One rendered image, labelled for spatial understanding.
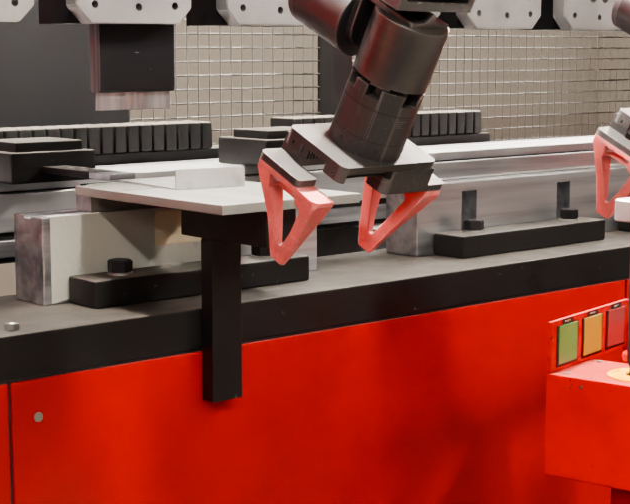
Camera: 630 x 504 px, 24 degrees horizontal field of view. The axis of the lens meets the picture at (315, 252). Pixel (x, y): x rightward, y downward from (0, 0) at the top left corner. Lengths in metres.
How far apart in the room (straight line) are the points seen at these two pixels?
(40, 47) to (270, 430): 0.78
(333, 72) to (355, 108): 1.76
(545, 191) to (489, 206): 0.12
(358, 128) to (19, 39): 1.16
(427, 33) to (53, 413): 0.62
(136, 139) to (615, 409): 0.83
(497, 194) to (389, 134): 0.98
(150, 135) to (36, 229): 0.58
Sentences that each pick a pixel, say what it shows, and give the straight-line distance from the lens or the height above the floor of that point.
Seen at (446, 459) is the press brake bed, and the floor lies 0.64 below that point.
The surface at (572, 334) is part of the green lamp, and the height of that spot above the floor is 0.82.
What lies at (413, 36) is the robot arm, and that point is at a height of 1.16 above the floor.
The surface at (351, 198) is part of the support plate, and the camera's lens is 1.50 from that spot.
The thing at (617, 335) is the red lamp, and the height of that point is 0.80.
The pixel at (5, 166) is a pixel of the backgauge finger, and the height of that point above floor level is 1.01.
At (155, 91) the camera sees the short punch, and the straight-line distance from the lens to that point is 1.67.
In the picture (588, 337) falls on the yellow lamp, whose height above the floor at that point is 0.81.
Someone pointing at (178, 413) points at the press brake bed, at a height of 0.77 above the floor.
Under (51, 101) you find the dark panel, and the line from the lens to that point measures 2.19.
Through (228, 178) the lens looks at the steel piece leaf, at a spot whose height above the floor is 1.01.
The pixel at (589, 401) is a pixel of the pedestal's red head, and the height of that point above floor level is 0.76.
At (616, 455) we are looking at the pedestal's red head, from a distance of 1.67.
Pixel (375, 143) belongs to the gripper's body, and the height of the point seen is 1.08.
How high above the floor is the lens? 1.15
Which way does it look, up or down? 8 degrees down
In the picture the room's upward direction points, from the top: straight up
